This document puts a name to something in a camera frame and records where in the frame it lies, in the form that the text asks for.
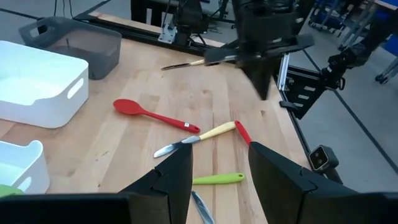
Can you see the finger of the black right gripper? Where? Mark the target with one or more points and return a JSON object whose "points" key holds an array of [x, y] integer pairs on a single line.
{"points": [[253, 71], [270, 71]]}

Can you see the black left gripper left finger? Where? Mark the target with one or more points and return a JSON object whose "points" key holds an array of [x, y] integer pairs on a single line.
{"points": [[177, 180]]}

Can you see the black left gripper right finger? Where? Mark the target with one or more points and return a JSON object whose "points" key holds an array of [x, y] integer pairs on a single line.
{"points": [[280, 180]]}

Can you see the green silicone spoon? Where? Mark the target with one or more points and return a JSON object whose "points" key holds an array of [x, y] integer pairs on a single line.
{"points": [[217, 179]]}

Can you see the red silicone spatula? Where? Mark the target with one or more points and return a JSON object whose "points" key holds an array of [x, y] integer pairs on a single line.
{"points": [[242, 132]]}

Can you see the red silicone spoon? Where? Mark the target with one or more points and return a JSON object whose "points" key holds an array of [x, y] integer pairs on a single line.
{"points": [[127, 106]]}

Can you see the green silicone spatula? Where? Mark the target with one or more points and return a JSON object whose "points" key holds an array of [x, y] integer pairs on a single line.
{"points": [[9, 190]]}

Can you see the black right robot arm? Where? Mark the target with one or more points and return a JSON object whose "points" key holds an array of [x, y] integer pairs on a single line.
{"points": [[335, 70]]}

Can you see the silver aluminium extrusion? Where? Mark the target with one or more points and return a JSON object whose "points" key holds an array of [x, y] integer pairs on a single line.
{"points": [[283, 71]]}

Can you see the black equipment cart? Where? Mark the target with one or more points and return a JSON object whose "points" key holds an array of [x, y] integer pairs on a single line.
{"points": [[186, 15]]}

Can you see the white plastic bin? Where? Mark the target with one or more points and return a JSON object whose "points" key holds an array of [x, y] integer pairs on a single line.
{"points": [[46, 105], [34, 168]]}

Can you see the grey plastic bin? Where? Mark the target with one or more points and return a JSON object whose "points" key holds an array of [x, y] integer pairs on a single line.
{"points": [[93, 62]]}

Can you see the grey table-level camera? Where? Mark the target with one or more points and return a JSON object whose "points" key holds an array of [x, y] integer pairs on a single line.
{"points": [[321, 157]]}

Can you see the silver metal bracket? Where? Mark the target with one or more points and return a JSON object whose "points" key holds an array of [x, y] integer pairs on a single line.
{"points": [[168, 34]]}

